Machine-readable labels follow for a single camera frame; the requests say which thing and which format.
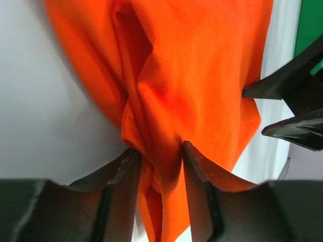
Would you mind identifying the green plastic bin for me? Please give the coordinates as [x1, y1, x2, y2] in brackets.
[294, 0, 322, 82]

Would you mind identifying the orange t shirt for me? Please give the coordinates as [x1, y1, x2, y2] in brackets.
[45, 1, 273, 241]

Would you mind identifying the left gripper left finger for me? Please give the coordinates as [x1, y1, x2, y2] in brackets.
[1, 149, 141, 241]

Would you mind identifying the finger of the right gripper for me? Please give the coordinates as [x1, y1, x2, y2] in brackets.
[241, 32, 323, 100]
[261, 108, 322, 151]

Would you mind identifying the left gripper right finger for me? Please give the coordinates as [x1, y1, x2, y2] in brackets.
[182, 141, 322, 241]

